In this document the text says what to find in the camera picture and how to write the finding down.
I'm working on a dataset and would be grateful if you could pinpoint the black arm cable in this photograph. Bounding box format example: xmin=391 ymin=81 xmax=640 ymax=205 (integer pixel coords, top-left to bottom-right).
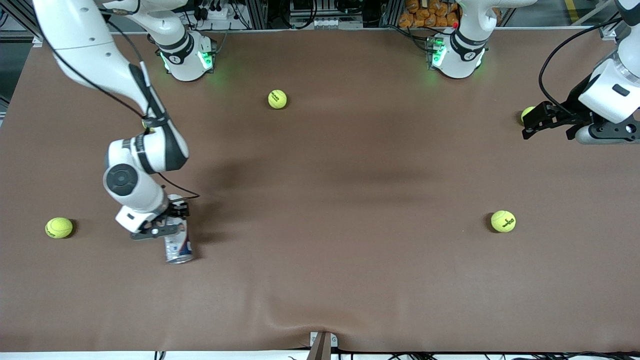
xmin=47 ymin=0 xmax=201 ymax=203
xmin=538 ymin=17 xmax=640 ymax=118

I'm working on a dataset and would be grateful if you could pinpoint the grey base connector box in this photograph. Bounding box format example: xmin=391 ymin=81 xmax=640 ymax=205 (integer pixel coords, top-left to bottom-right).
xmin=426 ymin=36 xmax=446 ymax=70
xmin=199 ymin=42 xmax=217 ymax=71

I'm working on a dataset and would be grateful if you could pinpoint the brown table mat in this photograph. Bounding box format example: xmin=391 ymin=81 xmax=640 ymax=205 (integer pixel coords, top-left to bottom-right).
xmin=0 ymin=27 xmax=640 ymax=354

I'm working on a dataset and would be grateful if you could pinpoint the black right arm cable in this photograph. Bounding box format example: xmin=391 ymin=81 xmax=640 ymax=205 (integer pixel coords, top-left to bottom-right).
xmin=47 ymin=0 xmax=201 ymax=203

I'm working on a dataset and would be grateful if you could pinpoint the white power strip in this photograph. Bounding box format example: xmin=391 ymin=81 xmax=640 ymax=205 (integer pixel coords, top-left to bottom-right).
xmin=197 ymin=5 xmax=236 ymax=22

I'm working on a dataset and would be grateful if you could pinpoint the bag of orange items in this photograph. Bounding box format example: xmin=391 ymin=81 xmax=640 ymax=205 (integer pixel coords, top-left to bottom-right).
xmin=398 ymin=0 xmax=461 ymax=28

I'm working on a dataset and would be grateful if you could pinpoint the metal table edge bracket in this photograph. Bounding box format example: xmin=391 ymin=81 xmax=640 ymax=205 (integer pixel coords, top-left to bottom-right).
xmin=310 ymin=331 xmax=338 ymax=348

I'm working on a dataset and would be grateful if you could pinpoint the white blue tennis ball can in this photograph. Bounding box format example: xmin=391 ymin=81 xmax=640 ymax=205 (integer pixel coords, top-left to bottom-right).
xmin=164 ymin=194 xmax=195 ymax=265

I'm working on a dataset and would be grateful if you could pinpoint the aluminium frame profile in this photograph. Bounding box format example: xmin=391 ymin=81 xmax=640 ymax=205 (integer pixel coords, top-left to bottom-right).
xmin=0 ymin=0 xmax=43 ymax=48
xmin=597 ymin=0 xmax=626 ymax=42

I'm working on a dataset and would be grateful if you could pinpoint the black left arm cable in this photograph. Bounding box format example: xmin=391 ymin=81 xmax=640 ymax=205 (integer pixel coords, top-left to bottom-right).
xmin=538 ymin=17 xmax=640 ymax=118

